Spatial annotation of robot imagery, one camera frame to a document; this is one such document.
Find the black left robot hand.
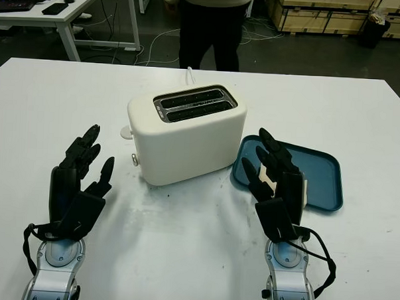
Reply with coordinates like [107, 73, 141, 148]
[46, 121, 117, 232]

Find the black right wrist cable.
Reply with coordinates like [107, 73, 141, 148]
[273, 226, 339, 300]

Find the white office desk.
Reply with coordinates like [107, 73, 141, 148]
[0, 0, 143, 65]

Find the cream white two-slot toaster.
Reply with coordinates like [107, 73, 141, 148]
[123, 80, 249, 190]

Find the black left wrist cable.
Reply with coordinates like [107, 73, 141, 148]
[21, 222, 56, 277]

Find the white floor cable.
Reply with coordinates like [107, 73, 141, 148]
[135, 21, 283, 73]

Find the blue plastic tray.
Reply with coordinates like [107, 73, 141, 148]
[230, 133, 346, 212]

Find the person in black trousers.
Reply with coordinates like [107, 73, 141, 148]
[159, 0, 253, 73]

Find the white bread slice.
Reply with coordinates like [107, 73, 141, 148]
[256, 163, 310, 208]

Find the black smartphone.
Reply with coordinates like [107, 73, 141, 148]
[41, 1, 70, 17]

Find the white toaster power cord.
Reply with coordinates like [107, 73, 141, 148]
[185, 66, 197, 86]

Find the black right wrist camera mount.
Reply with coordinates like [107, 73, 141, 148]
[253, 197, 300, 245]

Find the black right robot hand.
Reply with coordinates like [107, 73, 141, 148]
[239, 126, 310, 228]

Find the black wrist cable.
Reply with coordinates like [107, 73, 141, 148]
[21, 222, 56, 277]
[273, 226, 339, 300]

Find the black trash bin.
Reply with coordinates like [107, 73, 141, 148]
[358, 10, 392, 50]

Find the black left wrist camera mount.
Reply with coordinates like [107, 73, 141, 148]
[49, 188, 107, 244]

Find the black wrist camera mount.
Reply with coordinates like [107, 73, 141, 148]
[49, 188, 107, 244]
[253, 197, 300, 245]

